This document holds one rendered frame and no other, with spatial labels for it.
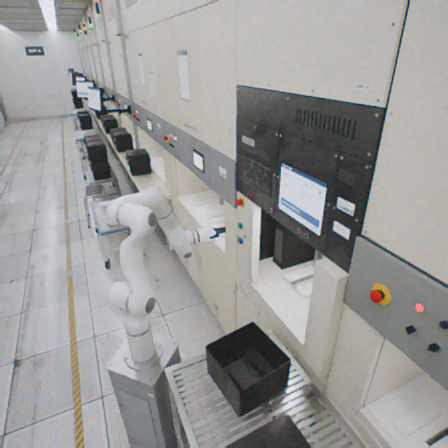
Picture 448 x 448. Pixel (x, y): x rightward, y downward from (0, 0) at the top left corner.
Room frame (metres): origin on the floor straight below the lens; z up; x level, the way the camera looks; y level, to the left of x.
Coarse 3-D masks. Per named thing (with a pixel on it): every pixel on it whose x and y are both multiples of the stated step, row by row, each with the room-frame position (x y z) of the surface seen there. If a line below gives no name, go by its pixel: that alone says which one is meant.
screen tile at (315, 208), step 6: (306, 186) 1.15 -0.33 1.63; (312, 186) 1.12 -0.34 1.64; (306, 192) 1.14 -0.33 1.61; (312, 192) 1.11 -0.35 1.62; (318, 198) 1.08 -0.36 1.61; (300, 204) 1.17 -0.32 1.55; (306, 204) 1.14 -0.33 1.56; (312, 204) 1.11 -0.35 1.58; (318, 204) 1.08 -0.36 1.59; (312, 210) 1.10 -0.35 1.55; (318, 210) 1.07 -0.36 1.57; (318, 216) 1.07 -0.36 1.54
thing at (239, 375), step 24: (240, 336) 1.11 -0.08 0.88; (264, 336) 1.08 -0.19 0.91; (216, 360) 1.04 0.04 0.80; (240, 360) 1.06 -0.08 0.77; (264, 360) 1.06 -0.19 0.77; (288, 360) 0.94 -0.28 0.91; (216, 384) 0.93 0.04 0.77; (240, 384) 0.93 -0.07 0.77; (264, 384) 0.85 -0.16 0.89; (288, 384) 0.92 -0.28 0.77; (240, 408) 0.79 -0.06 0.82
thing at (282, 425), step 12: (276, 420) 0.71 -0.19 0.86; (288, 420) 0.71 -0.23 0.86; (252, 432) 0.67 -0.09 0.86; (264, 432) 0.67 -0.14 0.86; (276, 432) 0.67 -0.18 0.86; (288, 432) 0.67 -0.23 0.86; (300, 432) 0.66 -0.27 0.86; (240, 444) 0.63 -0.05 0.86; (252, 444) 0.63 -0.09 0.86; (264, 444) 0.63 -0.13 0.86; (276, 444) 0.63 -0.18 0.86; (288, 444) 0.62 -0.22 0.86; (300, 444) 0.62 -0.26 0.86
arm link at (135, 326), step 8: (112, 288) 1.13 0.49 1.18; (120, 288) 1.13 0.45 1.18; (128, 288) 1.12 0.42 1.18; (112, 296) 1.11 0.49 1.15; (120, 296) 1.09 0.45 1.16; (112, 304) 1.10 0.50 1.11; (120, 304) 1.08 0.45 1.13; (120, 312) 1.10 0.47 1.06; (128, 312) 1.12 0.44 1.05; (128, 320) 1.09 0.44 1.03; (136, 320) 1.09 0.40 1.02; (144, 320) 1.10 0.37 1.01; (128, 328) 1.07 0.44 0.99; (136, 328) 1.07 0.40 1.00; (144, 328) 1.08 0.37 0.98; (136, 336) 1.06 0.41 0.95
